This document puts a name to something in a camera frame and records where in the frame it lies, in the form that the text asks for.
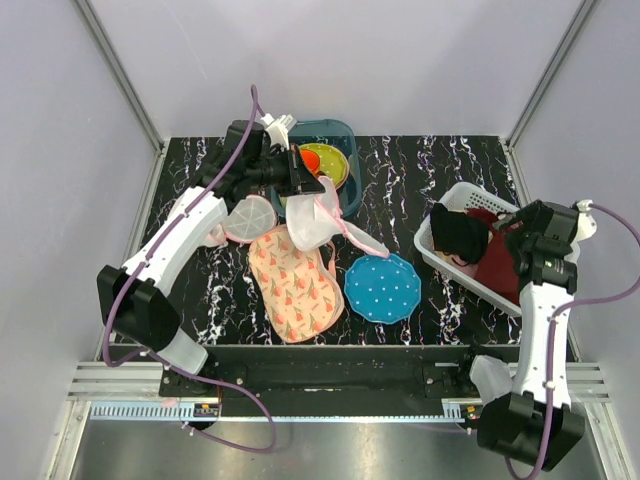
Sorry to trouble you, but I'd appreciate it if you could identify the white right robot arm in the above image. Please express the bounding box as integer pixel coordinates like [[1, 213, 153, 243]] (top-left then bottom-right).
[[453, 200, 585, 479]]

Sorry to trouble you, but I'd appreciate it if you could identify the yellow dotted plate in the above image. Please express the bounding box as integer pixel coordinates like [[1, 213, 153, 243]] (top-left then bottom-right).
[[299, 143, 349, 189]]

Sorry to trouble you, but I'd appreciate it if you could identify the floral pink laundry bag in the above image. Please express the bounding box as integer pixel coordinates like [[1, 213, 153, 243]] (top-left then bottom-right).
[[248, 225, 344, 344]]

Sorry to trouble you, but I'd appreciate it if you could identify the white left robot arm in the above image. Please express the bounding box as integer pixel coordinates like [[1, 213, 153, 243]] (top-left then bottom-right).
[[97, 115, 325, 396]]

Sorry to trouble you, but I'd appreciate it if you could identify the orange cup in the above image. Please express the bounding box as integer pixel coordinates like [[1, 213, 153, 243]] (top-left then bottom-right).
[[300, 150, 320, 174]]

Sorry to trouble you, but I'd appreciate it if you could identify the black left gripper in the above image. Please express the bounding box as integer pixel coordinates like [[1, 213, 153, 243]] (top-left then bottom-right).
[[246, 143, 325, 197]]

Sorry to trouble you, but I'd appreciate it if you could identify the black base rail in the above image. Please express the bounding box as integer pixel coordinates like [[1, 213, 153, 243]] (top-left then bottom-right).
[[158, 344, 515, 419]]

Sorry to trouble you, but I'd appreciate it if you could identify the black bra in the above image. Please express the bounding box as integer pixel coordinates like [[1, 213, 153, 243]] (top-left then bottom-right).
[[429, 203, 490, 264]]

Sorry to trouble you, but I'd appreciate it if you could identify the white plastic basket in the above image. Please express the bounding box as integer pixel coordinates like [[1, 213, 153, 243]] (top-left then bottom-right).
[[413, 181, 581, 317]]

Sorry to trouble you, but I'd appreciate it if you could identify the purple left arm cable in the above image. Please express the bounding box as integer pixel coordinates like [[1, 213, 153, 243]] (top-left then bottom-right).
[[101, 84, 279, 455]]

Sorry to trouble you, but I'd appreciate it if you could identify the blue dotted plate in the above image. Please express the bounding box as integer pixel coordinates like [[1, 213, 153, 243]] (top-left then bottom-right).
[[344, 254, 422, 325]]

